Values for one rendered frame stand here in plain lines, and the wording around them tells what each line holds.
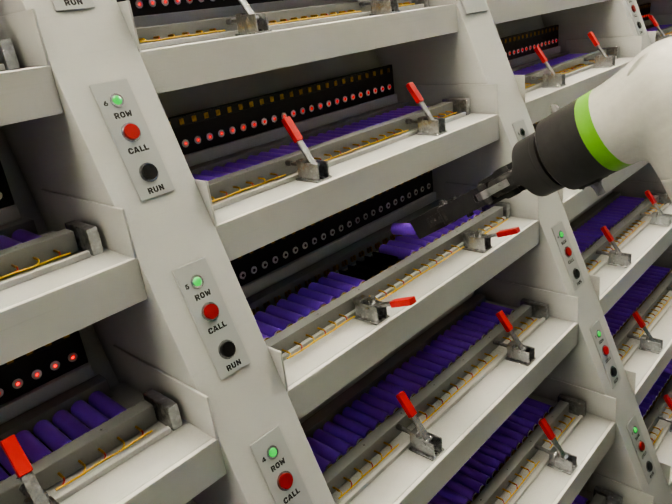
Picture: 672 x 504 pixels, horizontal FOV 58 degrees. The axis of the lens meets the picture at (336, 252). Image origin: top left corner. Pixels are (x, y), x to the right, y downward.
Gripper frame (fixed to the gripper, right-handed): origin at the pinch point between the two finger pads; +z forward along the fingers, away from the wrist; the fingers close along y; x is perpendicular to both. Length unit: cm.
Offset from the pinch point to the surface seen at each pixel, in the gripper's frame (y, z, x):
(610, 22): 97, 2, 22
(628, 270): 52, 6, -28
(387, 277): -8.2, 6.3, -4.1
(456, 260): 5.6, 5.3, -7.3
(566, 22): 97, 12, 28
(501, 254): 13.9, 3.4, -10.2
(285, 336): -27.8, 6.4, -3.8
